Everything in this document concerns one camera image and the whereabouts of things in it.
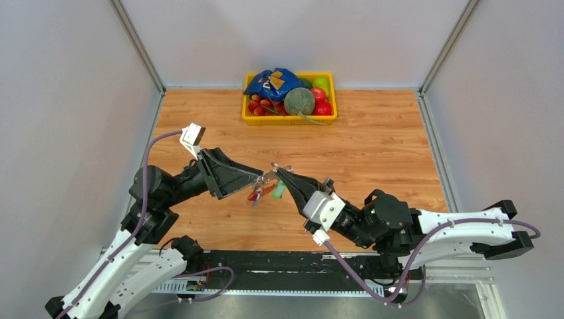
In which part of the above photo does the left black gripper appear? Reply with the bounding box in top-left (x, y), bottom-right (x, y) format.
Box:
top-left (162, 146), bottom-right (263, 207)

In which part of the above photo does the green key tag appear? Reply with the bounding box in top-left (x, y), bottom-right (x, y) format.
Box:
top-left (272, 181), bottom-right (287, 199)

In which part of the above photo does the red handled key ring holder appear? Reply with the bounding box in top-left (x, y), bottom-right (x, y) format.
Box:
top-left (247, 162), bottom-right (293, 207)

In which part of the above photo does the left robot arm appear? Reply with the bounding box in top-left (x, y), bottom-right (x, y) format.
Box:
top-left (45, 148), bottom-right (263, 318)

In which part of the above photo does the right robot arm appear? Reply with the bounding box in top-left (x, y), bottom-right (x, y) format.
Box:
top-left (272, 168), bottom-right (539, 278)

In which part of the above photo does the yellow plastic bin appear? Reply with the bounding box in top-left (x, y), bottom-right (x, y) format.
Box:
top-left (241, 72), bottom-right (338, 126)

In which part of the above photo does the bunch of red fruits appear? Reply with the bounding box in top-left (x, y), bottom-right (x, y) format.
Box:
top-left (247, 94), bottom-right (289, 116)

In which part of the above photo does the red tomato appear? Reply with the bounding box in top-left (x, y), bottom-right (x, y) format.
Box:
top-left (312, 101), bottom-right (333, 116)

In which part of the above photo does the green melon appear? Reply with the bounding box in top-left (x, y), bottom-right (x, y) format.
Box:
top-left (283, 88), bottom-right (328, 126)

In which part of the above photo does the red apple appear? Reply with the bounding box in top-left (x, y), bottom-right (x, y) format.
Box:
top-left (311, 87), bottom-right (327, 102)

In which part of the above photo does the blue snack bag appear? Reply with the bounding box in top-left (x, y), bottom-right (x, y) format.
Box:
top-left (243, 68), bottom-right (307, 102)

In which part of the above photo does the green apple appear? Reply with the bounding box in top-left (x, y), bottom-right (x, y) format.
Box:
top-left (312, 76), bottom-right (331, 96)

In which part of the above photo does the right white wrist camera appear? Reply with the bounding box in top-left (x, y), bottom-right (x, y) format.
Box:
top-left (302, 191), bottom-right (345, 246)

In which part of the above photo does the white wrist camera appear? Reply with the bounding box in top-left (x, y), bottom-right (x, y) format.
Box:
top-left (180, 122), bottom-right (206, 159)
top-left (302, 191), bottom-right (345, 246)

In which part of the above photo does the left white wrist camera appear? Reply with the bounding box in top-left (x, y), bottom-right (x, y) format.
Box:
top-left (180, 122), bottom-right (206, 159)

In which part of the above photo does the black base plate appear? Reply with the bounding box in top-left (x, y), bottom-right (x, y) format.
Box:
top-left (176, 249), bottom-right (424, 293)

